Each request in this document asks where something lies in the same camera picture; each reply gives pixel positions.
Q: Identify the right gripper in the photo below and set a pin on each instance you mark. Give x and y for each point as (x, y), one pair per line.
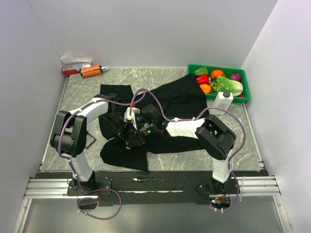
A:
(138, 134)

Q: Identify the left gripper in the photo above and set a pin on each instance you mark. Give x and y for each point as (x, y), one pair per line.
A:
(122, 131)

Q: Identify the black garment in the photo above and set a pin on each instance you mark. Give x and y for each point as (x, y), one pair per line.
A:
(182, 98)

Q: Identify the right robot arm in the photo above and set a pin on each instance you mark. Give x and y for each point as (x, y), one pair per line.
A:
(210, 134)

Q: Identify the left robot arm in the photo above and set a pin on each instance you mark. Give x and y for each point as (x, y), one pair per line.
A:
(69, 138)

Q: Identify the orange cylinder tool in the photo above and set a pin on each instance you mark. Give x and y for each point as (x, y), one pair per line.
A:
(92, 71)

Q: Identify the red white box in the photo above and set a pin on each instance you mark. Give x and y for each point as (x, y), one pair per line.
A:
(74, 67)

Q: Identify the green plastic crate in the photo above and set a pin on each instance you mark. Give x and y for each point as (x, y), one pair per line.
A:
(244, 96)

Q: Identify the orange toy fruit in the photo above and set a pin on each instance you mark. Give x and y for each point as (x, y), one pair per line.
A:
(205, 88)

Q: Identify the red toy pepper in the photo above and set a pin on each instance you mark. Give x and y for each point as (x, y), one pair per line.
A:
(203, 79)

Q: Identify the green toy pepper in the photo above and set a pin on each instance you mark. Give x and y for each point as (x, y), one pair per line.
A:
(201, 71)

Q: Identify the white plastic bottle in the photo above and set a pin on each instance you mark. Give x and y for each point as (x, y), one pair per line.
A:
(222, 101)

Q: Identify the orange toy pumpkin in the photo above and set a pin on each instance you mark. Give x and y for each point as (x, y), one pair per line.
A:
(216, 73)

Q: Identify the toy lettuce cabbage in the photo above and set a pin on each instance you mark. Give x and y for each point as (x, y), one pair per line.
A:
(222, 84)

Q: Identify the purple toy onion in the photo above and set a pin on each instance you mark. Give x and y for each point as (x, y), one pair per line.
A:
(236, 77)

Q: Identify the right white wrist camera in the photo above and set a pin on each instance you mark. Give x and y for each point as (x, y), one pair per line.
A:
(130, 115)

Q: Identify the black square frame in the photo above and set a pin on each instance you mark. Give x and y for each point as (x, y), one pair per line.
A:
(90, 140)

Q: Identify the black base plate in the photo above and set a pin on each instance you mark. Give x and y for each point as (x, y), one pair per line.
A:
(191, 187)

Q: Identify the aluminium rail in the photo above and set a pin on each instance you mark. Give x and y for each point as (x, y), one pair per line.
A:
(59, 188)

